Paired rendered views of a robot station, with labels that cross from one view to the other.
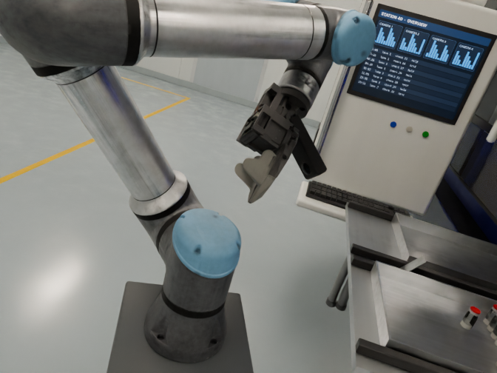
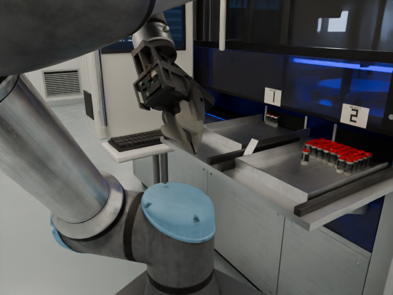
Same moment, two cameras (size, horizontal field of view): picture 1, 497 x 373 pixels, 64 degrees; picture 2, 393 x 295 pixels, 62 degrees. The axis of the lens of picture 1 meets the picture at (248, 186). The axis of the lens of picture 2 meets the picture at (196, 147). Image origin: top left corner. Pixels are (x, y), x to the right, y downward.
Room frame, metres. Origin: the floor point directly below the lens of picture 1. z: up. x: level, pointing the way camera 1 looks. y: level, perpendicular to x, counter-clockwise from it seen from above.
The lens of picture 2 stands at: (0.20, 0.31, 1.27)
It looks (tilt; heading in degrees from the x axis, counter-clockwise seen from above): 20 degrees down; 321
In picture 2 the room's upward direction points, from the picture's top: straight up
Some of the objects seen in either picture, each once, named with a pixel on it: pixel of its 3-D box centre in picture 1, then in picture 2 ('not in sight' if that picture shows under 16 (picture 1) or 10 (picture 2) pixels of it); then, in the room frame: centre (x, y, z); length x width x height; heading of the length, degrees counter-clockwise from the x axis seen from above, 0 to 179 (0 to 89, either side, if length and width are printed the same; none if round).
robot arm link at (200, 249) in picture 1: (201, 255); (175, 229); (0.58, 0.05, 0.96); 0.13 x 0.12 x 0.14; 37
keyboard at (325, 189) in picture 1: (359, 203); (156, 136); (1.38, -0.41, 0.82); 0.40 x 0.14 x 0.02; 84
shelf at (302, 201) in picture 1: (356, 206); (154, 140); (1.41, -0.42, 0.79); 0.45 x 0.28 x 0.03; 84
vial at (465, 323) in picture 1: (470, 318); (304, 157); (0.70, -0.52, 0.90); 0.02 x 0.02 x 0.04
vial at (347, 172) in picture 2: not in sight; (348, 167); (0.58, -0.54, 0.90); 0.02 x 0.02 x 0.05
